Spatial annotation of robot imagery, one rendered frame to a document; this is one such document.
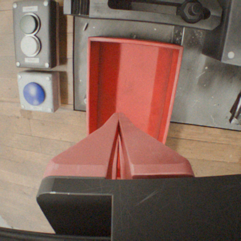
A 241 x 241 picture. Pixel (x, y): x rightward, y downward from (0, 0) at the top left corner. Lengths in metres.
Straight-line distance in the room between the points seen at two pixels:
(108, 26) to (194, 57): 0.14
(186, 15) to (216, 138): 0.23
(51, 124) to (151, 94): 0.20
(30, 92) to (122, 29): 0.18
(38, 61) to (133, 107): 0.17
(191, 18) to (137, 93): 0.15
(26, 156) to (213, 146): 0.40
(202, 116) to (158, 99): 0.09
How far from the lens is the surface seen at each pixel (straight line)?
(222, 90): 0.34
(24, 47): 0.32
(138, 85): 0.31
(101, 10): 0.23
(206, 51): 0.29
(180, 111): 0.33
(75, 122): 0.36
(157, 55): 0.30
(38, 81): 0.33
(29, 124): 0.41
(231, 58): 0.24
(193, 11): 0.21
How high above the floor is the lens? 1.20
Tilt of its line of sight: 63 degrees down
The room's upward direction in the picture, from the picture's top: 163 degrees counter-clockwise
